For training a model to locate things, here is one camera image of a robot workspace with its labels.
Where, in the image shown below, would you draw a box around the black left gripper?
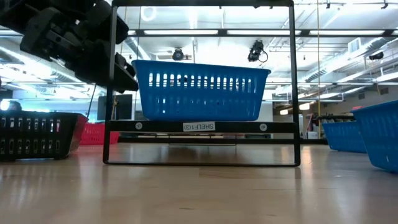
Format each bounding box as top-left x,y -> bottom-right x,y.
19,0 -> 139,93

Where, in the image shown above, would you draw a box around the red plastic slotted basket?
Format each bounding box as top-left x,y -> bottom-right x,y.
80,123 -> 121,146

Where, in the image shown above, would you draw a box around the black plastic slotted basket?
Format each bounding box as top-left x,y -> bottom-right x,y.
0,110 -> 89,162

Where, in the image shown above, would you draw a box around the blue plastic slotted basket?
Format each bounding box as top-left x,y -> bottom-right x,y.
131,59 -> 272,122
350,100 -> 398,174
322,121 -> 368,154

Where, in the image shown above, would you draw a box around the white shelf label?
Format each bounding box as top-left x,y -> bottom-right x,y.
182,121 -> 216,133

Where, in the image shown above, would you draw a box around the black computer monitor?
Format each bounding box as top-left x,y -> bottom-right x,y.
97,94 -> 134,121

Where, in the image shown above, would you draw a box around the round black ceiling device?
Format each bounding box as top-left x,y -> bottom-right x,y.
172,48 -> 185,62

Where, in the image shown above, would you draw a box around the person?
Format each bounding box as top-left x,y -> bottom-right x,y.
6,100 -> 23,112

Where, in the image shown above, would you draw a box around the black overhead beam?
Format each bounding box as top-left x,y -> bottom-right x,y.
124,29 -> 398,38

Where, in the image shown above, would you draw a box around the white air vent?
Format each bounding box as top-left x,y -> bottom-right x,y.
347,37 -> 362,55

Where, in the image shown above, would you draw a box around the white ceiling ring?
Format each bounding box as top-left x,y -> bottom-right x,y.
140,6 -> 157,22

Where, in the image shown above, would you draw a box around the black hanging cable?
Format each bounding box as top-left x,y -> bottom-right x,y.
86,83 -> 98,119

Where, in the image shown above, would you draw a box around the black frame wooden shelf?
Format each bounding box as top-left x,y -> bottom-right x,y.
102,0 -> 302,168

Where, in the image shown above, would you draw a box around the black ceiling device with cable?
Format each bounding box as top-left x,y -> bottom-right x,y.
248,39 -> 269,63

